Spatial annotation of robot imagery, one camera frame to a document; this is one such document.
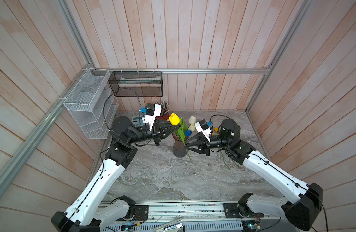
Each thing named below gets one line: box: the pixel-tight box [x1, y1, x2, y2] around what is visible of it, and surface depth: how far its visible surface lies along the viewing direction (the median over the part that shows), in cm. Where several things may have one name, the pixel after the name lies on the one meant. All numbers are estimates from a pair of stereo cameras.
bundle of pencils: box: [154, 100, 170, 117], surface depth 101 cm
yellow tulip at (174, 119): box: [168, 113, 181, 126], surface depth 49 cm
